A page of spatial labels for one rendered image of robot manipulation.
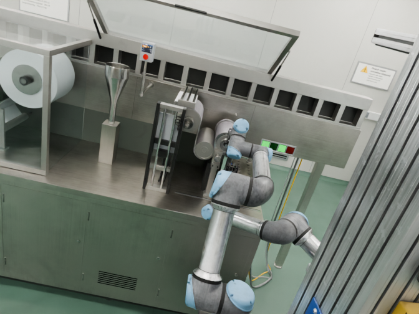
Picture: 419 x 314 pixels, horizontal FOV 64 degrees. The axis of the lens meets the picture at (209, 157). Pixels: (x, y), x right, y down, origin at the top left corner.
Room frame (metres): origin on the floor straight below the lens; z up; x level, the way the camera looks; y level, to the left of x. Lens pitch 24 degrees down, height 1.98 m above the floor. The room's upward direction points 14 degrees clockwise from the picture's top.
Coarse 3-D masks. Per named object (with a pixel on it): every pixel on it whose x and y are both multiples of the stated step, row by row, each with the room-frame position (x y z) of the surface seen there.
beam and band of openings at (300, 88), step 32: (64, 32) 2.13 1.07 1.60; (96, 32) 2.14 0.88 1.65; (96, 64) 2.14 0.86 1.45; (128, 64) 2.23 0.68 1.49; (160, 64) 2.17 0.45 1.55; (192, 64) 2.18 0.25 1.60; (224, 64) 2.19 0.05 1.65; (224, 96) 2.20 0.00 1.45; (256, 96) 2.28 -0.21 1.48; (288, 96) 2.30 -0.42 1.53; (320, 96) 2.23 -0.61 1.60; (352, 96) 2.25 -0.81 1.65
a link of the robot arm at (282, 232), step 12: (204, 216) 1.45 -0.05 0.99; (240, 216) 1.39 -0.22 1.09; (240, 228) 1.36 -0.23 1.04; (252, 228) 1.32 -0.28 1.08; (264, 228) 1.29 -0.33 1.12; (276, 228) 1.28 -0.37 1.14; (288, 228) 1.29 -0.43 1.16; (264, 240) 1.29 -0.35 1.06; (276, 240) 1.26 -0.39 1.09; (288, 240) 1.27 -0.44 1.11
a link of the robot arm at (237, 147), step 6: (234, 138) 1.54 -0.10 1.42; (240, 138) 1.54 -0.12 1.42; (234, 144) 1.52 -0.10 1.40; (240, 144) 1.52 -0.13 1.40; (246, 144) 1.53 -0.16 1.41; (228, 150) 1.51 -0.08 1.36; (234, 150) 1.50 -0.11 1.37; (240, 150) 1.51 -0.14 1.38; (246, 150) 1.51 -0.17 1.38; (228, 156) 1.52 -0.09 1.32; (234, 156) 1.50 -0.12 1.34; (240, 156) 1.50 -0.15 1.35; (246, 156) 1.52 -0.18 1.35
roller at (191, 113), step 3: (186, 111) 1.86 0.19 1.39; (189, 111) 1.86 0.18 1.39; (192, 111) 1.86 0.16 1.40; (186, 114) 1.86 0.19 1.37; (189, 114) 1.86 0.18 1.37; (192, 114) 1.86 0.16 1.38; (195, 114) 1.86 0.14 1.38; (195, 117) 1.86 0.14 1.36; (198, 117) 1.86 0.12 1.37; (195, 120) 1.86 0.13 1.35; (198, 120) 1.86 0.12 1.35; (195, 123) 1.86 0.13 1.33; (198, 123) 1.86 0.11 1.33; (192, 126) 1.86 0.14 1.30; (195, 126) 1.86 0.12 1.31; (198, 126) 1.87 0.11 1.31; (183, 129) 1.86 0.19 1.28; (186, 129) 1.86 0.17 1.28; (189, 129) 1.86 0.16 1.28; (192, 129) 1.86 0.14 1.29; (195, 129) 1.86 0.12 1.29
